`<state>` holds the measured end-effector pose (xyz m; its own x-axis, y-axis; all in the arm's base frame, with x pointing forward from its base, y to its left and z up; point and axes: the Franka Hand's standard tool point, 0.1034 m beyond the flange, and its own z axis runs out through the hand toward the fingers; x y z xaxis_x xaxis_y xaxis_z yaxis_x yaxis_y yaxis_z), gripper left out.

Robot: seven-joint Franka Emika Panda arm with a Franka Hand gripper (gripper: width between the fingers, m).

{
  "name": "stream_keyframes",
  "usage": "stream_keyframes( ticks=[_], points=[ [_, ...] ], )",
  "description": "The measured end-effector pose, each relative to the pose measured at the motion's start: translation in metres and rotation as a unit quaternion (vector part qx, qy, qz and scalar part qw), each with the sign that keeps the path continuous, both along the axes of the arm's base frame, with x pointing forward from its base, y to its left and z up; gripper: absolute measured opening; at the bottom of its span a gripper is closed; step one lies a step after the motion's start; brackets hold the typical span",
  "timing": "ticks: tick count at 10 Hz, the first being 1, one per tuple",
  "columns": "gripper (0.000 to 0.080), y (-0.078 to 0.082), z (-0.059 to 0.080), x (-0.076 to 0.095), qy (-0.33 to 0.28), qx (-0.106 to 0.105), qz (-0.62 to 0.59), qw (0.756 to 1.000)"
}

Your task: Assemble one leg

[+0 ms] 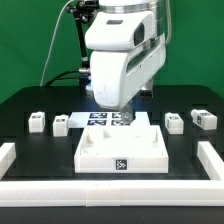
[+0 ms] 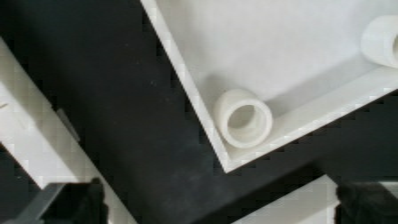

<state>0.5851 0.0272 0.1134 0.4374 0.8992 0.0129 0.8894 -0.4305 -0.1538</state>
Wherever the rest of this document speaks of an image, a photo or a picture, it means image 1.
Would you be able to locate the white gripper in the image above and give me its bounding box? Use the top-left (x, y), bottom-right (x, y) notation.
top-left (121, 104), bottom-right (134, 121)

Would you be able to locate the black cable bundle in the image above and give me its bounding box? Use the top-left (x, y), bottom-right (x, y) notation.
top-left (44, 69), bottom-right (89, 88)

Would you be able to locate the white marker tag sheet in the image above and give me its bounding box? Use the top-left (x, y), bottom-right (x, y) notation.
top-left (68, 112), bottom-right (150, 128)

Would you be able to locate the grey cable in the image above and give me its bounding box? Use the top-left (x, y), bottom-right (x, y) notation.
top-left (39, 0), bottom-right (75, 87)

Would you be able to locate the white square table top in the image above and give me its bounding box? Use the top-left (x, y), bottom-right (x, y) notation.
top-left (74, 125), bottom-right (169, 173)

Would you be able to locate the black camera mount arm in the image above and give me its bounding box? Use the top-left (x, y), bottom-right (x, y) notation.
top-left (66, 0), bottom-right (99, 68)

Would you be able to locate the white U-shaped fence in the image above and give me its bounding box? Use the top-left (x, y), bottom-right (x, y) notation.
top-left (0, 141), bottom-right (224, 207)

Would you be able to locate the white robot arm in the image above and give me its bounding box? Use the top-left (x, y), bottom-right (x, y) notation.
top-left (85, 0), bottom-right (166, 124)

